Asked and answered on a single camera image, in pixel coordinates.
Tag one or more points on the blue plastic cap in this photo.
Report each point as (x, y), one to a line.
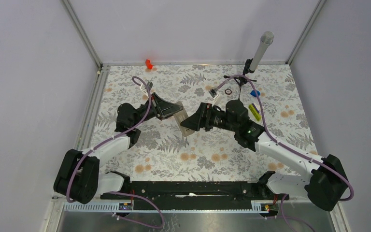
(255, 93)

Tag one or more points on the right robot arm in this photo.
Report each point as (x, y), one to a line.
(320, 179)

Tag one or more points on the red plastic block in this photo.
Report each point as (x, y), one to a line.
(148, 64)

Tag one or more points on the black microphone tripod stand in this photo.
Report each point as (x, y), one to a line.
(242, 81)

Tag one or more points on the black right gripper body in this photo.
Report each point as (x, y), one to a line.
(214, 118)

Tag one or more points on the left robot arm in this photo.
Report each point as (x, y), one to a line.
(79, 175)

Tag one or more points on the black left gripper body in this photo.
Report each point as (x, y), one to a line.
(157, 110)

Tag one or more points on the aluminium frame rail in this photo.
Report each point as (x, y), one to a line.
(90, 65)

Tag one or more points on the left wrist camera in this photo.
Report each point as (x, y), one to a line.
(147, 89)

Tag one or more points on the floral patterned table mat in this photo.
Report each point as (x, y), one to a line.
(163, 154)

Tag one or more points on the grey microphone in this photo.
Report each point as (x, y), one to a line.
(265, 41)

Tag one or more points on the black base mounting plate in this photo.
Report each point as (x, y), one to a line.
(195, 192)

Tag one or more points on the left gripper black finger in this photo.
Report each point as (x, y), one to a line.
(161, 103)
(171, 110)

